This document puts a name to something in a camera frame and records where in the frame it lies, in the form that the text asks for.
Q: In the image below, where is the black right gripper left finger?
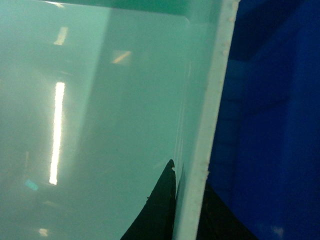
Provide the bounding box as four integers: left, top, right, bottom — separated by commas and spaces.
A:
121, 159, 176, 240

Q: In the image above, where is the large blue crate right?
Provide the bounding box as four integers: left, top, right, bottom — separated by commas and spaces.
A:
207, 0, 320, 240

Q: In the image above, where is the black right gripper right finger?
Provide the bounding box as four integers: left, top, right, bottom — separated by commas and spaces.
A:
196, 183, 257, 240

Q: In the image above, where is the teal plastic tray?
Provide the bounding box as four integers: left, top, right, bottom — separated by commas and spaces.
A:
0, 0, 240, 240

